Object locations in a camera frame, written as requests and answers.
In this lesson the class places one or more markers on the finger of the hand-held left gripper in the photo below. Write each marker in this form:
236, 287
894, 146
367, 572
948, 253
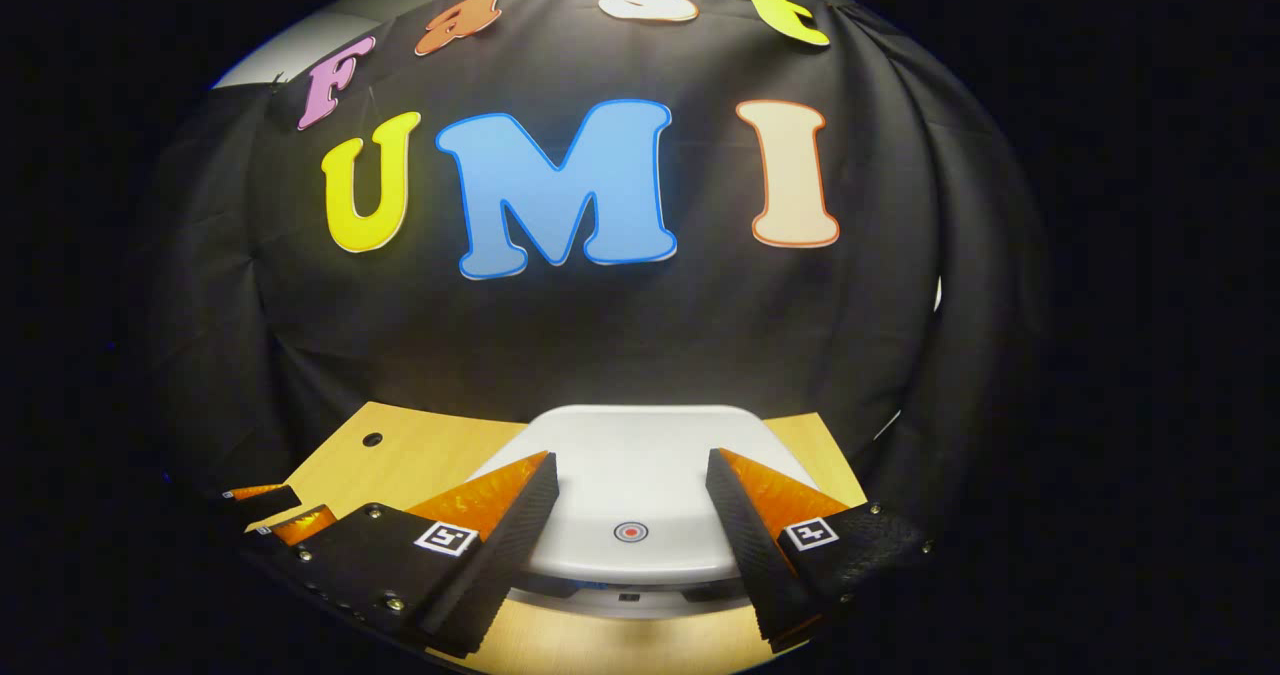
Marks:
305, 525
265, 495

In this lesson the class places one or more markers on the white desktop garbage bin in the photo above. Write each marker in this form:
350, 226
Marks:
630, 475

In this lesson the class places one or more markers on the black backdrop cloth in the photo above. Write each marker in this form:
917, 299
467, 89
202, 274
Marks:
880, 305

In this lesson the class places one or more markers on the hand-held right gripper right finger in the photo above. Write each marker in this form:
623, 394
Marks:
760, 565

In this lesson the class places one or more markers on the wooden desktop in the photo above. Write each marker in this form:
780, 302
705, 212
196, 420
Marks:
400, 455

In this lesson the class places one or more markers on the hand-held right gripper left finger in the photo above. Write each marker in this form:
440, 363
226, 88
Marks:
495, 565

